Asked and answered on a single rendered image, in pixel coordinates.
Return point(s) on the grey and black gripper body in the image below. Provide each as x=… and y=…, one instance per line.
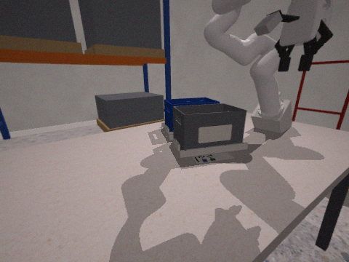
x=311, y=12

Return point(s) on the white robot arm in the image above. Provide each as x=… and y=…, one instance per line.
x=244, y=52

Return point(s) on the blue crate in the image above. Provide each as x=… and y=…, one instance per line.
x=169, y=103

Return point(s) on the white paper pick list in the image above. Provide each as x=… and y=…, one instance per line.
x=212, y=157

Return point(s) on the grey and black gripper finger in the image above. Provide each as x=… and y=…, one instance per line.
x=312, y=47
x=284, y=56

